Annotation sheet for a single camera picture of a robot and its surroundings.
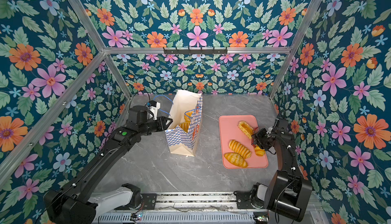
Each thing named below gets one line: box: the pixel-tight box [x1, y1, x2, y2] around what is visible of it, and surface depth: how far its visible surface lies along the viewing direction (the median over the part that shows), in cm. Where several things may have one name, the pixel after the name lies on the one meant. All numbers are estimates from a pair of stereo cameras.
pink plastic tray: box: [218, 115, 269, 170], surface depth 92 cm
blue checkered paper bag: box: [164, 89, 203, 157], surface depth 86 cm
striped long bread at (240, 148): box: [228, 139, 252, 159], surface depth 90 cm
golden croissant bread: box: [224, 152, 248, 168], surface depth 85 cm
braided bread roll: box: [238, 120, 255, 140], surface depth 98 cm
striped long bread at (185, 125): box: [179, 118, 191, 133], surface depth 73 cm
